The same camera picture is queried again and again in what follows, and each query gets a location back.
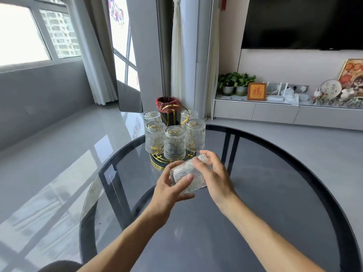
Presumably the gold framed floral painting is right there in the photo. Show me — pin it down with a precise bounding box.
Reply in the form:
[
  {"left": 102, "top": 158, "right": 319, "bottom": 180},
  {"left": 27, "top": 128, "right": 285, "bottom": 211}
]
[{"left": 337, "top": 58, "right": 363, "bottom": 98}]

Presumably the ribbed clear drinking glass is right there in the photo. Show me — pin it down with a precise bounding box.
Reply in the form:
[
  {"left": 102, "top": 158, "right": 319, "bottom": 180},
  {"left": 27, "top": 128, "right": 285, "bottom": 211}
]
[
  {"left": 145, "top": 121, "right": 167, "bottom": 155},
  {"left": 169, "top": 155, "right": 213, "bottom": 194},
  {"left": 164, "top": 126, "right": 186, "bottom": 161},
  {"left": 186, "top": 119, "right": 206, "bottom": 152},
  {"left": 181, "top": 109, "right": 199, "bottom": 125},
  {"left": 143, "top": 110, "right": 162, "bottom": 128}
]

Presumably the red paper window decoration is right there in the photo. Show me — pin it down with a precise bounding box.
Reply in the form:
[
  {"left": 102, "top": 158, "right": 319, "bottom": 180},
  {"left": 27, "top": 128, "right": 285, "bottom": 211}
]
[{"left": 107, "top": 0, "right": 125, "bottom": 27}]

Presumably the green potted plant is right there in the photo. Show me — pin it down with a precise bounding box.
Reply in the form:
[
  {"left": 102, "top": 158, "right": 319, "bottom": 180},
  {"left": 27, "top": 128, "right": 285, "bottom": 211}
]
[
  {"left": 235, "top": 73, "right": 257, "bottom": 97},
  {"left": 217, "top": 72, "right": 239, "bottom": 96}
]

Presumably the gold wire glass rack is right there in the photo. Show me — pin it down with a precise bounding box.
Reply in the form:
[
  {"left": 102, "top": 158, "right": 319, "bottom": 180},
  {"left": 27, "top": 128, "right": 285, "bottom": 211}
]
[{"left": 149, "top": 104, "right": 199, "bottom": 171}]

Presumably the black wall television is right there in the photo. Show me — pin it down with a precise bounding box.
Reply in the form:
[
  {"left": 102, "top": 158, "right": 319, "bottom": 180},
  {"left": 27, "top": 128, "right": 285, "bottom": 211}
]
[{"left": 241, "top": 0, "right": 363, "bottom": 51}]

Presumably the grey sheer curtain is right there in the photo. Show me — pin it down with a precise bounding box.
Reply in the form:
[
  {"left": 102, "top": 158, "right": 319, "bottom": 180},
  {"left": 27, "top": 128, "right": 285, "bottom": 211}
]
[{"left": 67, "top": 0, "right": 118, "bottom": 105}]

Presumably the person's left hand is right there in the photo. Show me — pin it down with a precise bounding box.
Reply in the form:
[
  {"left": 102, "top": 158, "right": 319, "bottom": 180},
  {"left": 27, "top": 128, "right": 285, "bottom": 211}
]
[{"left": 143, "top": 162, "right": 196, "bottom": 222}]

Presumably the white crumpled plastic bag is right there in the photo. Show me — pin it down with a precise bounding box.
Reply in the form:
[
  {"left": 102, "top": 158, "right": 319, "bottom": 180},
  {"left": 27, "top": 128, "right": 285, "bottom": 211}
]
[{"left": 284, "top": 88, "right": 301, "bottom": 107}]

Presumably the round decorative plate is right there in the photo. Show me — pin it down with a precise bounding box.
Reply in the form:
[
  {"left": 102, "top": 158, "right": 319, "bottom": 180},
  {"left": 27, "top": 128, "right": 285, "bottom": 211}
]
[{"left": 320, "top": 79, "right": 343, "bottom": 99}]

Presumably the person's right forearm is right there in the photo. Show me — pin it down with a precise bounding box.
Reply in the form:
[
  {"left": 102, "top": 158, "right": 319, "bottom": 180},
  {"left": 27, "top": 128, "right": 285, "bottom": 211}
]
[{"left": 219, "top": 192, "right": 327, "bottom": 272}]

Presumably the black bin with red bag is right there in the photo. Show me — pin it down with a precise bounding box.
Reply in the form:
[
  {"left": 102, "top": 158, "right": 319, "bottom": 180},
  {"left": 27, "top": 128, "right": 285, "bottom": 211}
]
[{"left": 155, "top": 96, "right": 182, "bottom": 125}]

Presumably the white framed window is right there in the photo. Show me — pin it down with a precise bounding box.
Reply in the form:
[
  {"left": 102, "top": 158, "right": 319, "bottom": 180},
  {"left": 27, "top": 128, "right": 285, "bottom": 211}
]
[{"left": 0, "top": 0, "right": 83, "bottom": 67}]

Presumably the person's right hand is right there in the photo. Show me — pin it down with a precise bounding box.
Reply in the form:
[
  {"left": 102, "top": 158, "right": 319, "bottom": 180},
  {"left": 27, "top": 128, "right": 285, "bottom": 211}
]
[{"left": 194, "top": 150, "right": 238, "bottom": 208}]

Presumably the white low media cabinet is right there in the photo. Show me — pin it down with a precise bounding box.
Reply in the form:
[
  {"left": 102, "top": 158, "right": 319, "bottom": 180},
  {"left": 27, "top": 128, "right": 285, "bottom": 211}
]
[{"left": 212, "top": 93, "right": 363, "bottom": 131}]

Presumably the white router with antennas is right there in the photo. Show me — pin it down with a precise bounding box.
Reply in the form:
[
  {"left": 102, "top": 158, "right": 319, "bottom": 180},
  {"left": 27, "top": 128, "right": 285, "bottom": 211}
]
[{"left": 266, "top": 82, "right": 287, "bottom": 102}]

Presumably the orange framed picture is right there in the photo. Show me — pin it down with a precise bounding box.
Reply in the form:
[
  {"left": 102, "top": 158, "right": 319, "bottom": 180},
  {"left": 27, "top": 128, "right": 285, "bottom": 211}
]
[{"left": 247, "top": 83, "right": 267, "bottom": 101}]

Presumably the white tied curtain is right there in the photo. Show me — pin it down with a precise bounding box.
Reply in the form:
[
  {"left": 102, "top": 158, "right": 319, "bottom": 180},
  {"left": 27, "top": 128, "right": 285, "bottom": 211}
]
[{"left": 171, "top": 0, "right": 185, "bottom": 108}]

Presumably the person's left forearm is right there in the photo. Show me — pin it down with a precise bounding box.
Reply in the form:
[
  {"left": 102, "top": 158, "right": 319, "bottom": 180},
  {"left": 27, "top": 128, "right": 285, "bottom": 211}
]
[{"left": 76, "top": 208, "right": 163, "bottom": 272}]

